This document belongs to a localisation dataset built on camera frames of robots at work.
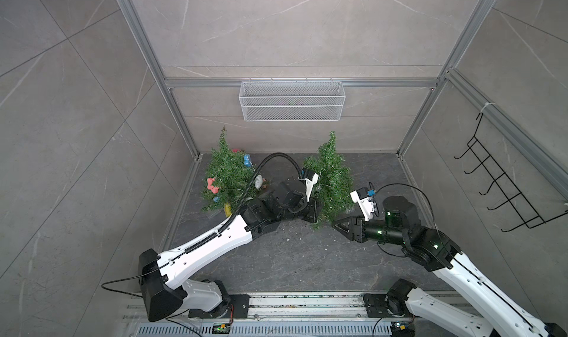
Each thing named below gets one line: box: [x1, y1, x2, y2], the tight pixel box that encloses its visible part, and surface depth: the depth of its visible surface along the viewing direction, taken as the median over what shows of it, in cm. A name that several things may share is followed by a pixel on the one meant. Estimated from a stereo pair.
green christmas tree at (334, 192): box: [302, 131, 355, 229], surface depth 74 cm
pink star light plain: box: [206, 177, 220, 195], surface depth 74 cm
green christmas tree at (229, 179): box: [201, 126, 270, 213], surface depth 75 cm
